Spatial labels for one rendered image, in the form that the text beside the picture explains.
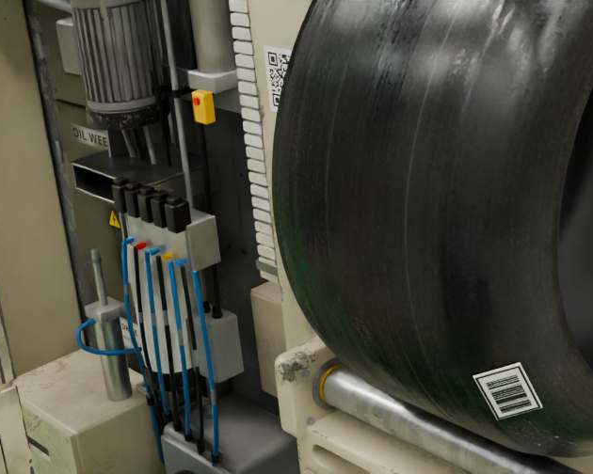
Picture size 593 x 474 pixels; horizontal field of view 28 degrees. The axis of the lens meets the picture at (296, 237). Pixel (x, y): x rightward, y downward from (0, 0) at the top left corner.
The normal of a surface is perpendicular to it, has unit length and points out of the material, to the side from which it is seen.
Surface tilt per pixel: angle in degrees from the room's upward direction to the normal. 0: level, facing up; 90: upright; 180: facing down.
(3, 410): 90
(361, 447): 0
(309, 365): 90
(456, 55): 56
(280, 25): 90
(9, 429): 90
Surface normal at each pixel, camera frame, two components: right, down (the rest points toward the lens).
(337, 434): -0.10, -0.92
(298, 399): 0.66, 0.23
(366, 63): -0.69, -0.22
